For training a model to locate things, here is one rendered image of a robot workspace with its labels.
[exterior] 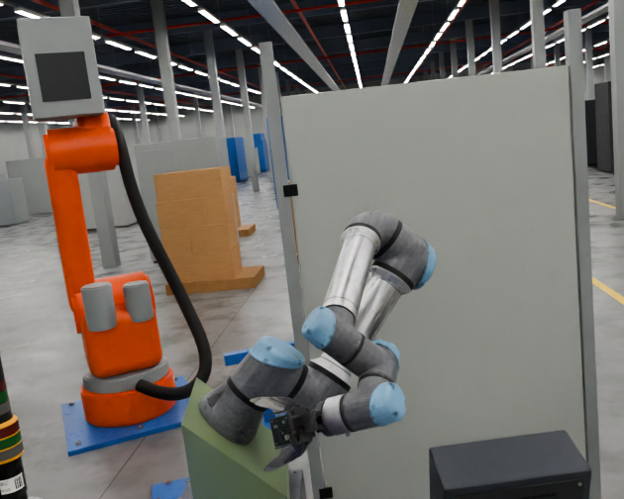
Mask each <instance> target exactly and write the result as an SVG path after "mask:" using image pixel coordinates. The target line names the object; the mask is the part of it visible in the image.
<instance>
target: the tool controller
mask: <svg viewBox="0 0 624 499"><path fill-rule="evenodd" d="M591 472H592V471H591V468H590V466H589V465H588V463H587V462H586V460H585V459H584V457H583V456H582V454H581V453H580V451H579V450H578V448H577V447H576V445H575V444H574V442H573V441H572V439H571V437H570V436H569V434H568V433H567V431H565V430H559V431H552V432H545V433H538V434H530V435H523V436H515V437H508V438H500V439H493V440H485V441H478V442H470V443H463V444H455V445H448V446H440V447H433V448H429V475H430V499H589V491H590V481H591Z"/></svg>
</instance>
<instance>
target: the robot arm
mask: <svg viewBox="0 0 624 499"><path fill-rule="evenodd" d="M341 245H342V250H341V253H340V256H339V259H338V262H337V265H336V268H335V271H334V274H333V277H332V280H331V283H330V286H329V289H328V292H327V295H326V298H325V301H324V304H323V306H319V307H317V308H315V309H314V310H313V311H312V312H311V313H310V314H309V316H308V317H307V319H306V321H305V322H304V324H303V327H302V335H303V337H304V338H305V339H306V340H308V342H310V343H311V344H312V345H313V346H314V347H315V348H316V349H320V350H321V351H323V353H322V355H321V356H320V357H319V358H315V359H311V360H310V362H309V363H308V365H305V364H304V363H305V357H304V355H303V354H302V353H301V352H300V351H299V350H297V349H295V347H293V346H292V345H290V344H289V343H287V342H285V341H283V340H281V339H278V338H275V337H270V336H266V337H262V338H260V339H259V340H258V342H257V343H256V344H255V345H254V346H253V347H251V348H250V350H249V352H248V354H247V355H246V356H245V357H244V359H243V360H242V361H241V362H240V364H239V365H238V366H237V368H236V369H235V370H234V371H233V373H232V374H231V375H230V376H229V378H228V379H227V380H226V381H225V382H224V383H222V384H221V385H219V386H218V387H216V388H215V389H213V390H212V391H210V392H209V393H207V394H206V395H205V396H204V397H203V398H202V400H201V401H200V402H199V405H198V406H199V410H200V413H201V415H202V416H203V418H204V419H205V420H206V422H207V423H208V424H209V425H210V426H211V427H212V428H213V429H214V430H215V431H216V432H217V433H219V434H220V435H221V436H223V437H224V438H226V439H227V440H229V441H231V442H233V443H235V444H238V445H242V446H246V445H248V444H249V443H250V442H251V441H252V440H253V438H254V437H255V436H256V434H257V431H258V428H259V426H260V421H261V419H262V416H263V414H264V412H265V411H266V410H267V408H269V409H271V410H272V412H273V413H271V414H268V415H269V416H270V415H275V414H276V415H281V414H284V413H286V415H283V416H279V417H275V418H271V419H269V422H270V427H271V431H272V436H273V441H274V446H275V449H281V451H280V454H279V455H278V456H276V457H275V458H274V459H272V460H271V461H270V462H269V463H268V465H267V466H266V468H265V469H264V470H263V471H264V472H267V471H272V470H276V469H278V468H280V467H282V466H284V465H286V464H287V463H290V462H291V461H293V460H295V459H296V458H298V457H299V456H301V455H302V454H304V453H305V451H306V449H307V447H308V445H309V444H310V443H311V442H312V440H313V438H314V437H316V435H315V432H317V433H323V435H325V436H326V437H332V436H338V435H343V434H346V437H349V436H350V435H351V434H350V433H352V432H357V431H362V430H366V429H370V428H375V427H384V426H387V425H389V424H391V423H395V422H398V421H400V420H402V419H403V417H404V415H405V412H406V406H405V397H404V394H403V392H402V390H401V388H400V387H399V386H398V385H397V384H396V380H397V374H398V371H399V361H400V359H399V358H400V354H399V350H398V348H397V347H396V346H395V345H394V344H393V343H391V342H387V341H385V340H373V339H374V338H375V336H376V335H377V333H378V331H379V330H380V328H381V327H382V325H383V323H384V322H385V320H386V319H387V317H388V315H389V314H390V312H391V311H392V309H393V307H394V306H395V304H396V303H397V301H398V299H399V298H400V296H401V295H404V294H408V293H410V292H411V290H412V289H413V290H417V289H420V288H421V287H422V286H424V285H425V282H427V281H428V280H429V279H430V277H431V276H432V274H433V272H434V270H435V267H436V263H437V254H436V251H435V250H434V249H433V248H432V247H431V246H430V245H429V244H428V243H427V241H426V240H424V239H422V238H421V237H419V236H418V235H417V234H416V233H414V232H413V231H412V230H411V229H409V228H408V227H407V226H406V225H404V224H403V223H402V222H400V221H399V220H398V219H397V218H396V217H395V216H393V215H392V214H390V213H387V212H384V211H379V210H374V211H367V212H363V213H360V214H358V215H356V216H355V217H353V218H352V219H351V220H350V221H349V222H348V223H347V225H346V226H345V228H344V230H343V233H342V236H341ZM373 259H374V263H373V264H372V265H371V262H372V260H373ZM369 269H370V272H371V279H370V280H369V282H368V283H367V285H366V286H365V284H366V280H367V277H368V273H369ZM352 374H355V375H356V376H358V377H359V382H358V390H357V391H354V392H350V393H348V392H349V391H350V389H351V387H352V384H351V375H352Z"/></svg>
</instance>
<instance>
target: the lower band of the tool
mask: <svg viewBox="0 0 624 499"><path fill-rule="evenodd" d="M17 420H18V417H17V416H16V415H13V418H12V419H11V420H9V421H7V422H5V423H3V424H0V429H3V428H6V427H8V426H10V425H12V424H14V423H15V422H16V421H17ZM18 432H19V431H18ZM18 432H16V433H15V434H17V433H18ZM15 434H13V435H12V436H14V435H15ZM12 436H9V437H7V438H4V439H1V440H0V441H2V440H5V439H8V438H10V437H12ZM20 442H21V441H19V442H18V444H19V443H20ZM15 446H16V445H15ZM13 447H14V446H12V447H10V448H9V449H11V448H13ZM3 450H7V449H3ZM3 450H0V451H3ZM23 452H24V451H22V452H21V453H20V454H18V455H17V456H15V457H13V458H10V459H8V460H4V461H0V464H4V463H7V462H10V461H13V460H15V459H16V458H18V457H19V456H21V454H22V453H23Z"/></svg>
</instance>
